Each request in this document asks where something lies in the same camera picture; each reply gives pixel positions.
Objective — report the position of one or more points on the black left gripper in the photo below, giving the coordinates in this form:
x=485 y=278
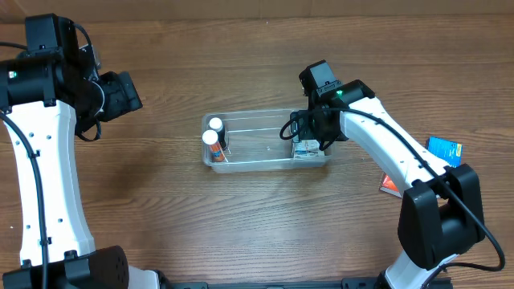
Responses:
x=118 y=100

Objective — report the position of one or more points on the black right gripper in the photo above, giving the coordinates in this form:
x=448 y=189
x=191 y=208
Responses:
x=301 y=129

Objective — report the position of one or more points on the white and blue box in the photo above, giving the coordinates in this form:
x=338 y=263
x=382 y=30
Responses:
x=306 y=148

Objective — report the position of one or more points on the red and white box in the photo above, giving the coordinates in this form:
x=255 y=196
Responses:
x=387 y=186

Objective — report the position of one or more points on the orange tube white cap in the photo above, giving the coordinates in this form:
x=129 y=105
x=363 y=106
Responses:
x=210 y=139

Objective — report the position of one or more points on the black bottle white cap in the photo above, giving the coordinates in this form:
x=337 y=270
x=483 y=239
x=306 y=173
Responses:
x=217 y=125

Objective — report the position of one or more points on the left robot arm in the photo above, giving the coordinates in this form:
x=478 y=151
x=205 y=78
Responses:
x=51 y=94

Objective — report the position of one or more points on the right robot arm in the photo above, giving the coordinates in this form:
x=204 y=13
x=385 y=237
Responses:
x=441 y=215

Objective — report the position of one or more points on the clear plastic container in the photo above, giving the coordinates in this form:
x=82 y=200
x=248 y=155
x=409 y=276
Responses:
x=254 y=143

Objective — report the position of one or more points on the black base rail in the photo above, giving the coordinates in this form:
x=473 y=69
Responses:
x=346 y=283

